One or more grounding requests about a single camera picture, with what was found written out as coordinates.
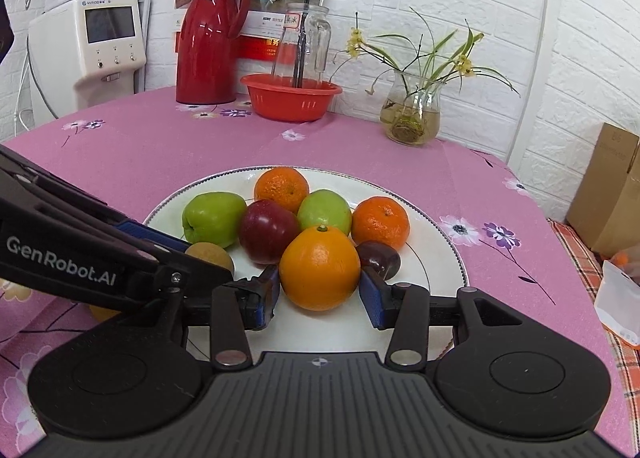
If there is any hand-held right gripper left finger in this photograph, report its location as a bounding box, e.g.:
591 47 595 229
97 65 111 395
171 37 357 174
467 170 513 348
50 265 281 372

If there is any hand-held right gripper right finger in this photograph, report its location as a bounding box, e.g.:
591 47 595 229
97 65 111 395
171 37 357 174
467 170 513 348
359 268 568 372

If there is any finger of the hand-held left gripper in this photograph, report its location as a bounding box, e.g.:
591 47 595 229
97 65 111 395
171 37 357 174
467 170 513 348
0 145 192 260
152 257 235 299

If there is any small brown fruit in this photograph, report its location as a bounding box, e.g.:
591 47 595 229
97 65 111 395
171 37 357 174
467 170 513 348
184 241 235 276

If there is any dark purple plum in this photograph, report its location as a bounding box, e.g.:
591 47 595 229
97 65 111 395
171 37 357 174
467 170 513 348
356 240 402 283

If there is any green apple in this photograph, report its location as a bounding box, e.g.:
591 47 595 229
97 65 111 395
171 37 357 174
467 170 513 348
181 192 248 250
297 189 353 237

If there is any large navel orange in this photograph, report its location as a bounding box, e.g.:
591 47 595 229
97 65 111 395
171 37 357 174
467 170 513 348
278 224 362 312

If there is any red apple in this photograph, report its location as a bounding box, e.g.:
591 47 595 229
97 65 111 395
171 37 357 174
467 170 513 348
238 199 302 266

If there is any white round plate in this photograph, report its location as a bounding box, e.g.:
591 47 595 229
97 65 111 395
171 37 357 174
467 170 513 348
142 165 469 363

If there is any orange mandarin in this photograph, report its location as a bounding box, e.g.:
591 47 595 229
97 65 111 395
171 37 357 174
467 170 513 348
253 166 310 214
351 196 411 251

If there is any pink floral tablecloth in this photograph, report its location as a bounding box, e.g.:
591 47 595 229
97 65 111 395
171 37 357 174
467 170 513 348
0 85 636 458

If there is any glass vase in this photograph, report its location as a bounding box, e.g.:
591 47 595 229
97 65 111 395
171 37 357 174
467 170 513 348
380 69 443 147

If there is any white water dispenser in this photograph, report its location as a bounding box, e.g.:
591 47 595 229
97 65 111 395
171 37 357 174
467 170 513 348
27 0 150 126

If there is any red thermos jug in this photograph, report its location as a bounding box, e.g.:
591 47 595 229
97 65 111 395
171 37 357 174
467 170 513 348
175 0 252 106

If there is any red plastic basket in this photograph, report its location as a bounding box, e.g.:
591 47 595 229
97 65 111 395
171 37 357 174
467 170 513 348
240 73 344 123

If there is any orange plaid cloth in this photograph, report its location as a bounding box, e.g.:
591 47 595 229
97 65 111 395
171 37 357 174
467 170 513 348
547 218 640 419

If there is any dark thin stick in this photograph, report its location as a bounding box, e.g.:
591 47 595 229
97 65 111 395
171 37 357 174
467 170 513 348
295 0 310 88

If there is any green orchid plant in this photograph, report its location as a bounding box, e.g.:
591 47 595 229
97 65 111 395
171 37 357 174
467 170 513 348
327 7 521 99

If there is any white pouch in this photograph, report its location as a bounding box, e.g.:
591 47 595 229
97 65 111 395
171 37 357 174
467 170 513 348
594 260 640 350

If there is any clear plastic bag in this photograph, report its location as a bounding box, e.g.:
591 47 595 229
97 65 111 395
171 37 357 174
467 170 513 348
607 245 640 286

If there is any cardboard box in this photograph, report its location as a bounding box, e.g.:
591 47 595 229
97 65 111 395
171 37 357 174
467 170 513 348
566 122 640 259

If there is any clear glass jar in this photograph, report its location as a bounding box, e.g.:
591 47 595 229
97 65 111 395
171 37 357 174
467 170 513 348
271 3 332 88

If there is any white wall pipe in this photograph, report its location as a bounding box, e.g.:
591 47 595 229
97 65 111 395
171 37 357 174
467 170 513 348
505 0 566 166

